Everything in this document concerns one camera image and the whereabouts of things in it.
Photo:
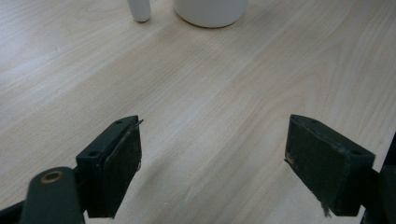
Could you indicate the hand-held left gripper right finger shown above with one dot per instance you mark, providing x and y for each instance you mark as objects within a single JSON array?
[{"x": 320, "y": 160}]

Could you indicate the white cup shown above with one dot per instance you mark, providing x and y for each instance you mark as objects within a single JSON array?
[{"x": 210, "y": 11}]

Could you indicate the white slender tube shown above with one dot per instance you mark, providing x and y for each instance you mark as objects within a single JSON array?
[{"x": 140, "y": 9}]

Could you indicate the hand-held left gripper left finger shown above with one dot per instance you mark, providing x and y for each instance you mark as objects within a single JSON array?
[{"x": 109, "y": 168}]

